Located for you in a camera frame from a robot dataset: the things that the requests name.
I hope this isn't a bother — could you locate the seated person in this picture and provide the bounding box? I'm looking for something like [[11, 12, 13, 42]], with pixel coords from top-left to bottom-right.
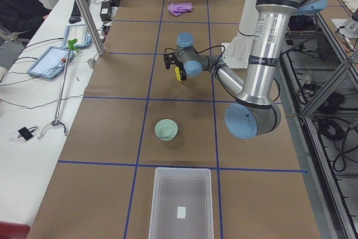
[[1, 0, 51, 39]]

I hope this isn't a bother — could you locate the black computer mouse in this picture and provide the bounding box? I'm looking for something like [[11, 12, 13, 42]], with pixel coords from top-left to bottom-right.
[[68, 16, 81, 24]]

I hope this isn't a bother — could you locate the near teach pendant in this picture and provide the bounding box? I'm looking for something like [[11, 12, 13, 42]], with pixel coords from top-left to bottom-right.
[[26, 46, 74, 79]]

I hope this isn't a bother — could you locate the green bowl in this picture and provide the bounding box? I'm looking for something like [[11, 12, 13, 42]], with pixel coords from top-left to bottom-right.
[[154, 119, 178, 142]]

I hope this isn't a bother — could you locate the aluminium frame post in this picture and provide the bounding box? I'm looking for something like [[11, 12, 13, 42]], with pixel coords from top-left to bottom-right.
[[75, 0, 105, 56]]

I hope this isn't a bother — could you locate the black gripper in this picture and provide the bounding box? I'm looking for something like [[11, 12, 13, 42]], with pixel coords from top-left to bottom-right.
[[171, 53, 182, 68]]

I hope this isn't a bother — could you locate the teach pendant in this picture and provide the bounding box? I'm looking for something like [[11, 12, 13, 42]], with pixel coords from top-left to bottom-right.
[[26, 46, 74, 79], [62, 24, 92, 48]]

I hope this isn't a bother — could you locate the black keyboard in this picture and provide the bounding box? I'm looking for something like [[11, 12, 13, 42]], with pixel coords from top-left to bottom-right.
[[70, 0, 92, 17]]

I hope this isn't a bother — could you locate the far teach pendant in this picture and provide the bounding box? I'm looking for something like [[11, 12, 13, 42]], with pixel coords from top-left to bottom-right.
[[62, 24, 92, 48]]

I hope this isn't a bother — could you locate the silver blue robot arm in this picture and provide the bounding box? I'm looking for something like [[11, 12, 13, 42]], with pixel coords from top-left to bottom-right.
[[164, 0, 328, 139]]

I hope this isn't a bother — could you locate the reacher grabber tool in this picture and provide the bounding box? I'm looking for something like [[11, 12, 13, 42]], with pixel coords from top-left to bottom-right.
[[37, 39, 78, 140]]

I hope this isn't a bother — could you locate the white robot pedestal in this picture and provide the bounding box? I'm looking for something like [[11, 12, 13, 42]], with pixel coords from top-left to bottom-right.
[[222, 0, 258, 69]]

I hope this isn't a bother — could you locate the yellow plastic cup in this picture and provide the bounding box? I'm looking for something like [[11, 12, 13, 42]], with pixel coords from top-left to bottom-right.
[[175, 67, 187, 82]]

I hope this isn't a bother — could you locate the purple cloth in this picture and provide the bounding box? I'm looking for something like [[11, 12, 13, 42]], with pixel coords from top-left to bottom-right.
[[167, 2, 192, 17]]

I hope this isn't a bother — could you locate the clear plastic bin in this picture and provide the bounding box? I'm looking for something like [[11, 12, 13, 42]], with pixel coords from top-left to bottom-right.
[[148, 167, 214, 238]]

